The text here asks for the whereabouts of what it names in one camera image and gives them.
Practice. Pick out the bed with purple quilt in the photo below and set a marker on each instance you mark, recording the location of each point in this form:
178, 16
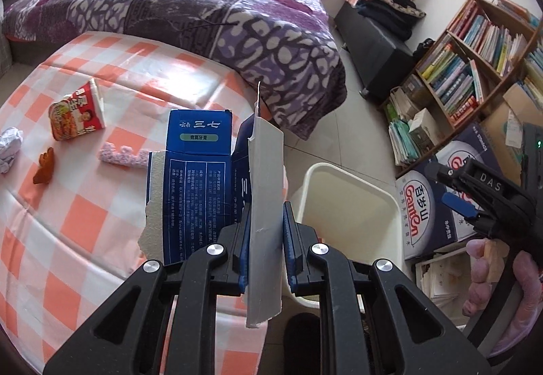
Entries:
191, 6

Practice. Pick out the row of books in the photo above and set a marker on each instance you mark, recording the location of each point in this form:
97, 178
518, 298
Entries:
488, 35
454, 82

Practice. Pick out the pink fluffy cloth strip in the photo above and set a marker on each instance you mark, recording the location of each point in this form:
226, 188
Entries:
123, 156

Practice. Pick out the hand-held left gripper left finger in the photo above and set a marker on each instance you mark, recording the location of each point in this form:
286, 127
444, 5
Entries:
242, 260

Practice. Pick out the crumpled white paper ball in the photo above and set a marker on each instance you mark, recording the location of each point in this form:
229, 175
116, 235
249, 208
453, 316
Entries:
9, 146

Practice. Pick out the pile of folded clothes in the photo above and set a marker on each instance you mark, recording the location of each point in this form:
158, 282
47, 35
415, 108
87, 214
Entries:
394, 6

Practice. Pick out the black bench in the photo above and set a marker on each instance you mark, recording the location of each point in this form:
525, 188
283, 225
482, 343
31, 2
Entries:
377, 52

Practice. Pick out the small stack of books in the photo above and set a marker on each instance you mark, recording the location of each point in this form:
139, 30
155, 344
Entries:
515, 10

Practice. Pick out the orange white checkered tablecloth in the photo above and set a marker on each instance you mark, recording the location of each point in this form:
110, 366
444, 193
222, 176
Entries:
85, 222

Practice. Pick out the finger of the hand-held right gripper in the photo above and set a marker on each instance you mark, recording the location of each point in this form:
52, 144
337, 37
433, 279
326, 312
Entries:
449, 174
460, 205

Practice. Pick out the red instant noodle cup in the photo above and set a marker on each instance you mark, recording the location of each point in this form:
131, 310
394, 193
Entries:
76, 116

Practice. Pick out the torn blue toothpaste box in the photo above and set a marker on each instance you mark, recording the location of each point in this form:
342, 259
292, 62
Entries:
191, 197

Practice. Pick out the brown cardboard box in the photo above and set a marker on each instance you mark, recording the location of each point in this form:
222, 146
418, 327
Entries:
505, 120

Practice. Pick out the wooden bookshelf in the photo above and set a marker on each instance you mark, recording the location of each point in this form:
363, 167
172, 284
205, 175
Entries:
500, 14

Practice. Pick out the person's right hand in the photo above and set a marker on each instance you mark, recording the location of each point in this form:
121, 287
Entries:
477, 273

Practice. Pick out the blue white water carton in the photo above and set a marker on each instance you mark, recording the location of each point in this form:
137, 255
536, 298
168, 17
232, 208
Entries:
456, 160
424, 214

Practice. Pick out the stack of white booklets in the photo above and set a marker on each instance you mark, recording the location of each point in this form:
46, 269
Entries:
441, 286

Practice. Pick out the stack of green folders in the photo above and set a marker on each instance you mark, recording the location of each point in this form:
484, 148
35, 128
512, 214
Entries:
403, 141

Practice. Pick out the white plastic bin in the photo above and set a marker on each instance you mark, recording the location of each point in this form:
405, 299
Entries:
348, 214

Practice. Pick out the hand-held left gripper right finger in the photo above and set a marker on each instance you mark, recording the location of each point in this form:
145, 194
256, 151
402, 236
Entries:
289, 247

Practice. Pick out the black bag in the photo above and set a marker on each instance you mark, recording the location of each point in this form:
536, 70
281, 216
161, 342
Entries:
424, 48

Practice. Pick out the white cardboard box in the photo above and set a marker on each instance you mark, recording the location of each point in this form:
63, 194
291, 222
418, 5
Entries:
422, 129

